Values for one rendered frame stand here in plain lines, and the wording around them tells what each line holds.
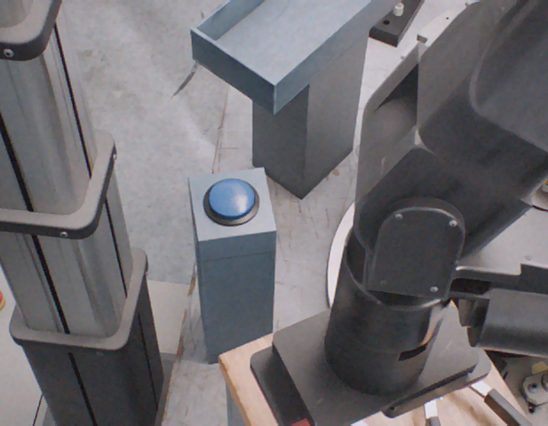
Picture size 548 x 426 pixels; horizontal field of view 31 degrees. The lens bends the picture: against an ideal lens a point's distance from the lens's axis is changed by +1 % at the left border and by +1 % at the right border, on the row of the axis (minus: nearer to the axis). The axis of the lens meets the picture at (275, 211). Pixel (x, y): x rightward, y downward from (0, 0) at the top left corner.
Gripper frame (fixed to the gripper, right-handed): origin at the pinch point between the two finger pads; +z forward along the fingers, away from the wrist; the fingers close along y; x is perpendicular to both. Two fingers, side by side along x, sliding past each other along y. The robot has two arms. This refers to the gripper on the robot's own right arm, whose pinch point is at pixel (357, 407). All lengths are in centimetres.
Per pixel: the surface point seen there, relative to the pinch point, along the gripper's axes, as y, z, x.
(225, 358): -4.4, 10.6, 10.9
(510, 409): 11.9, 7.0, -2.6
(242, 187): 4.1, 12.9, 26.2
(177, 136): 28, 120, 109
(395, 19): 42, 38, 57
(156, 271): 10, 119, 79
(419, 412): 7.0, 10.2, 0.7
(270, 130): 16, 30, 43
